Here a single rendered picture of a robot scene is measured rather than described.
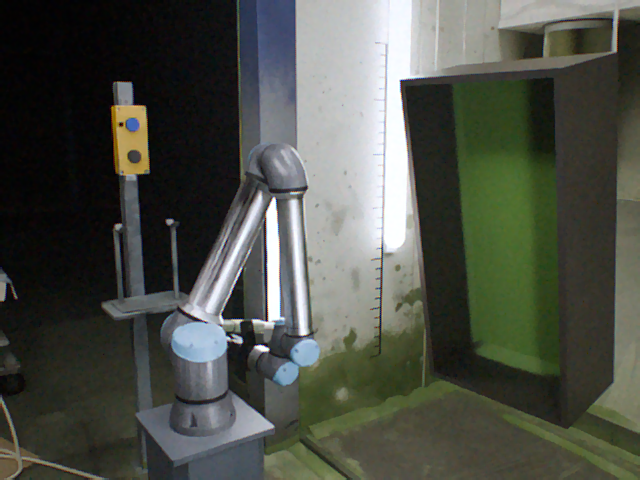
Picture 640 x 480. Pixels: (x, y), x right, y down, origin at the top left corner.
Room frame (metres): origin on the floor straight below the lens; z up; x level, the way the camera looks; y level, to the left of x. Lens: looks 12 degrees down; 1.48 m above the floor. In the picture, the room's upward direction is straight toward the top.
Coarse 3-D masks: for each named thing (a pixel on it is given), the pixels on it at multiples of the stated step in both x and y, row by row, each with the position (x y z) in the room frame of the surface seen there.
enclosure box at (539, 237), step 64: (512, 64) 2.01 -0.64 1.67; (576, 64) 1.73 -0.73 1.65; (448, 128) 2.32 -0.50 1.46; (512, 128) 2.22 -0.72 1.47; (576, 128) 1.75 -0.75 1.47; (448, 192) 2.33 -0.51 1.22; (512, 192) 2.26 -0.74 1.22; (576, 192) 1.77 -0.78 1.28; (448, 256) 2.34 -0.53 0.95; (512, 256) 2.31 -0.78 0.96; (576, 256) 1.79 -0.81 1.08; (448, 320) 2.36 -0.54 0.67; (512, 320) 2.36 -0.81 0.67; (576, 320) 1.82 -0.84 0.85; (512, 384) 2.13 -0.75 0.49; (576, 384) 1.85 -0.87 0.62
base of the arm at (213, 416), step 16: (176, 400) 1.52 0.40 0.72; (192, 400) 1.49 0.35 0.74; (208, 400) 1.50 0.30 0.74; (224, 400) 1.53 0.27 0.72; (176, 416) 1.50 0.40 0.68; (192, 416) 1.49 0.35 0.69; (208, 416) 1.49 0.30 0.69; (224, 416) 1.51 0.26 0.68; (192, 432) 1.47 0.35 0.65; (208, 432) 1.47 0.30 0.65
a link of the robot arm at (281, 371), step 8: (264, 352) 1.87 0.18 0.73; (256, 360) 1.85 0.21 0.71; (264, 360) 1.84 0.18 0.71; (272, 360) 1.81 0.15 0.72; (280, 360) 1.80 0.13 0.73; (288, 360) 1.81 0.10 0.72; (256, 368) 1.85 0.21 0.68; (264, 368) 1.82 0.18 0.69; (272, 368) 1.80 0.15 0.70; (280, 368) 1.78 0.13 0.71; (288, 368) 1.79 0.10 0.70; (296, 368) 1.82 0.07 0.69; (264, 376) 1.83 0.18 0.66; (272, 376) 1.80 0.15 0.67; (280, 376) 1.77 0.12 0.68; (288, 376) 1.80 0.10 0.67; (296, 376) 1.83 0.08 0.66; (280, 384) 1.79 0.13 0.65; (288, 384) 1.80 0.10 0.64
